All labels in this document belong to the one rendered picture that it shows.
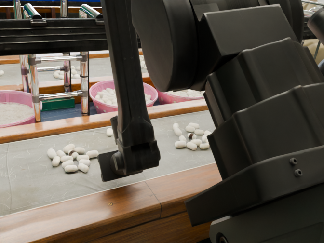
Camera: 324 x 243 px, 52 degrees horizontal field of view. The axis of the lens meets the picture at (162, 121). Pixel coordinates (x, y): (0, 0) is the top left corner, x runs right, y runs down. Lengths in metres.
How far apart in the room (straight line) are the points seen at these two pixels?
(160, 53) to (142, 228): 0.61
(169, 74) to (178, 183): 0.64
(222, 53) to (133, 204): 0.61
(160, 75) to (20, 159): 0.77
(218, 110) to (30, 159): 0.81
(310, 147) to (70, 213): 0.64
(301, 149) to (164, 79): 0.11
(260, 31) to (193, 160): 0.79
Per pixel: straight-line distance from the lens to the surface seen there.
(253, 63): 0.19
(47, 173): 0.91
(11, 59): 1.67
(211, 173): 0.90
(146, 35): 0.26
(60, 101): 1.36
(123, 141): 0.61
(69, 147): 0.97
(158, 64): 0.24
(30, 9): 0.90
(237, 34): 0.21
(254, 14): 0.22
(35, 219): 0.76
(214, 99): 0.21
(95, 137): 1.05
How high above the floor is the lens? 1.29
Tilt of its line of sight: 28 degrees down
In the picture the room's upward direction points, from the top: 6 degrees clockwise
